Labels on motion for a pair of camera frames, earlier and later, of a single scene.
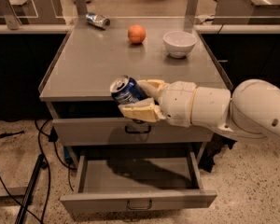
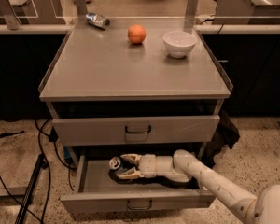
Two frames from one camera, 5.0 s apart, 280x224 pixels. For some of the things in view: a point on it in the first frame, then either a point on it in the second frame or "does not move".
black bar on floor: x=29 y=192 does not move
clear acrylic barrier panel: x=139 y=7 does not move
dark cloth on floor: x=213 y=147 does not move
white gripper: x=177 y=101 → x=147 y=165
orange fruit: x=136 y=34 does not move
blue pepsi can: x=125 y=91 → x=115 y=162
